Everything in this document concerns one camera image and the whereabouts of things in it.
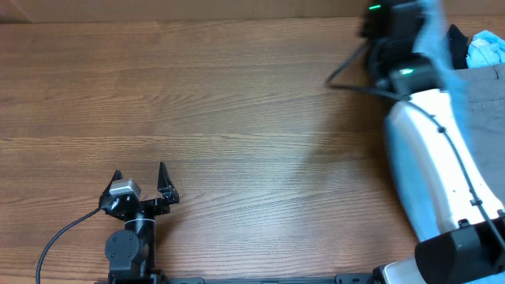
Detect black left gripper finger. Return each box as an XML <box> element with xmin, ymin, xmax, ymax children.
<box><xmin>157</xmin><ymin>162</ymin><xmax>179</xmax><ymax>204</ymax></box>
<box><xmin>103</xmin><ymin>170</ymin><xmax>122</xmax><ymax>196</ymax></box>

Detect light blue denim jeans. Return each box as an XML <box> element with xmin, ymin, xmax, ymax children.
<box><xmin>386</xmin><ymin>1</ymin><xmax>504</xmax><ymax>244</ymax></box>

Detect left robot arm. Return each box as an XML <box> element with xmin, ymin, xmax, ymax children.
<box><xmin>99</xmin><ymin>163</ymin><xmax>180</xmax><ymax>284</ymax></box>

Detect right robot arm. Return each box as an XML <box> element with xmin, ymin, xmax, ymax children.
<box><xmin>361</xmin><ymin>1</ymin><xmax>504</xmax><ymax>283</ymax></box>

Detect black garment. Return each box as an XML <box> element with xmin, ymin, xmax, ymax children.
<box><xmin>446</xmin><ymin>24</ymin><xmax>469</xmax><ymax>69</ymax></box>

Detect grey shorts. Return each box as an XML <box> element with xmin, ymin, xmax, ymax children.
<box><xmin>457</xmin><ymin>64</ymin><xmax>504</xmax><ymax>200</ymax></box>

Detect light blue crumpled cloth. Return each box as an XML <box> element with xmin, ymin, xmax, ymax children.
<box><xmin>466</xmin><ymin>30</ymin><xmax>504</xmax><ymax>69</ymax></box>

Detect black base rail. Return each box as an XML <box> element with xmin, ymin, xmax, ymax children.
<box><xmin>96</xmin><ymin>273</ymin><xmax>378</xmax><ymax>284</ymax></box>

